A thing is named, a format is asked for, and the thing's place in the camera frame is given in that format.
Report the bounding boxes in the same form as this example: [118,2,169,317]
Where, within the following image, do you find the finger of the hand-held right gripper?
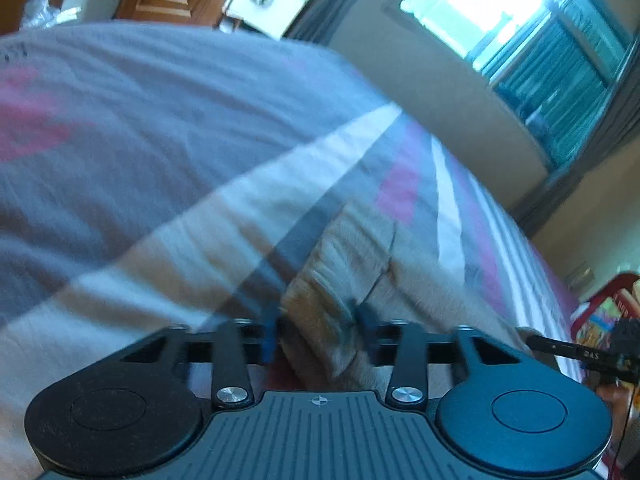
[525,333,622,370]

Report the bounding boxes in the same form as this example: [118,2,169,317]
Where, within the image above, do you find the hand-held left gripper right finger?
[355,302,522,409]

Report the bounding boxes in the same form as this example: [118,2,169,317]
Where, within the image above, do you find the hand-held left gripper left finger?
[122,305,282,409]

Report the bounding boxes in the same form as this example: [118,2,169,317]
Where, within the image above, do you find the beige pants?
[277,199,531,393]

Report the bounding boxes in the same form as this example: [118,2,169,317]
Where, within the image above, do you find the person's right hand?
[596,383,640,418]

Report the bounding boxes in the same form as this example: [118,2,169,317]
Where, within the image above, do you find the grey curtain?
[514,35,640,233]
[282,0,383,47]

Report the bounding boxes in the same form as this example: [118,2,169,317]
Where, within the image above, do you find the striped bedsheet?
[0,21,583,480]

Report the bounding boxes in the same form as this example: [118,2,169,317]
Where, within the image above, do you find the teal curtain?
[492,10,621,167]

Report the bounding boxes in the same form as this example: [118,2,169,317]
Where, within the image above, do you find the large window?
[399,0,632,168]

